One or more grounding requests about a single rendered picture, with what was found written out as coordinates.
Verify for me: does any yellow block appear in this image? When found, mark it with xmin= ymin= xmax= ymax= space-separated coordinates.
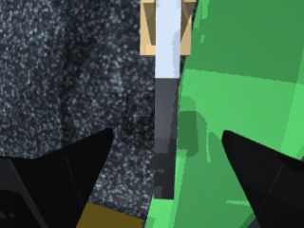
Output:
xmin=76 ymin=202 xmax=142 ymax=228

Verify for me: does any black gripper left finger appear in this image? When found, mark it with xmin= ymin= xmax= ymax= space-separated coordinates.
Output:
xmin=0 ymin=128 xmax=114 ymax=228

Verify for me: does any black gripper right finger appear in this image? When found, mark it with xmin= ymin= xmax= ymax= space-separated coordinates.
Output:
xmin=221 ymin=130 xmax=304 ymax=228

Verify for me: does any green rectangular mat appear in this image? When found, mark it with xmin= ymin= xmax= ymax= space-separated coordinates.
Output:
xmin=144 ymin=0 xmax=304 ymax=228

